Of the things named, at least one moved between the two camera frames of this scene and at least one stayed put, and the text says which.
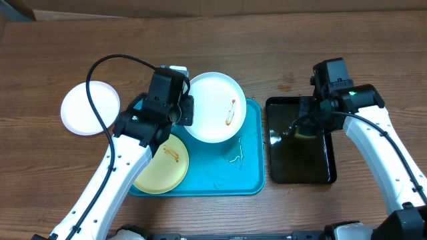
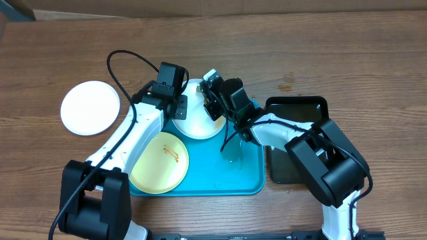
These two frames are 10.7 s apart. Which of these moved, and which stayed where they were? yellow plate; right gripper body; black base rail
Moved: right gripper body
Stayed: black base rail; yellow plate
